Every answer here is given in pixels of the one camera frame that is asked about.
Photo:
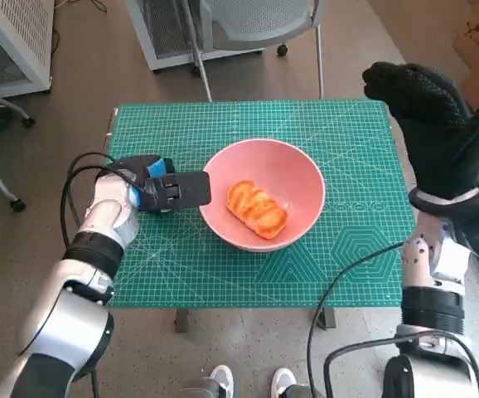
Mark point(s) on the dark table leg bracket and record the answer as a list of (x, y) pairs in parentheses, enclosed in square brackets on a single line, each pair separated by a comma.
[(181, 321), (327, 318)]

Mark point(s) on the white shoe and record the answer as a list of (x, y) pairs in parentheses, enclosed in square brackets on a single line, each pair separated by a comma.
[(222, 379), (283, 381)]

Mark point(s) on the rectangular toy bread loaf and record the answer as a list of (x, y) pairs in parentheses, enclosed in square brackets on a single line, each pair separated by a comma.
[(258, 209)]

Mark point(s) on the pink bowl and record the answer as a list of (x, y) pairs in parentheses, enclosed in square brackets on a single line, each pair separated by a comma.
[(264, 166)]

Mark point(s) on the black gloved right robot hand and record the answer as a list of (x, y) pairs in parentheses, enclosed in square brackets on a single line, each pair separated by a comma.
[(438, 137)]

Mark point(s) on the grey mesh chair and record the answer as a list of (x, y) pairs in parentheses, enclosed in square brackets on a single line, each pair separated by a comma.
[(260, 16)]

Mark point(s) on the grey leg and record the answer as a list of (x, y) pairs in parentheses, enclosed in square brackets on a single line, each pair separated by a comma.
[(303, 391), (198, 390)]

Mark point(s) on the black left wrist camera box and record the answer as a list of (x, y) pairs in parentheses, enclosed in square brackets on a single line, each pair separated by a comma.
[(194, 190)]

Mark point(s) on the green cutting mat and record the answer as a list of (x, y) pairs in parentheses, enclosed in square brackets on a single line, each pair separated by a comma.
[(347, 137)]

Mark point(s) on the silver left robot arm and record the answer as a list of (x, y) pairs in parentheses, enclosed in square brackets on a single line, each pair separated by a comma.
[(111, 207)]

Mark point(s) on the large white perforated cabinet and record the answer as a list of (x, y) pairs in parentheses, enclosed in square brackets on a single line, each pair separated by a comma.
[(15, 37)]

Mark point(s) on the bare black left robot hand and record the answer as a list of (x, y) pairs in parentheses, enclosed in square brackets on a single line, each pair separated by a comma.
[(140, 163)]

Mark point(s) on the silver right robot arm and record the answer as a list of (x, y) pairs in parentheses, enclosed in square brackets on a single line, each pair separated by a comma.
[(415, 257)]

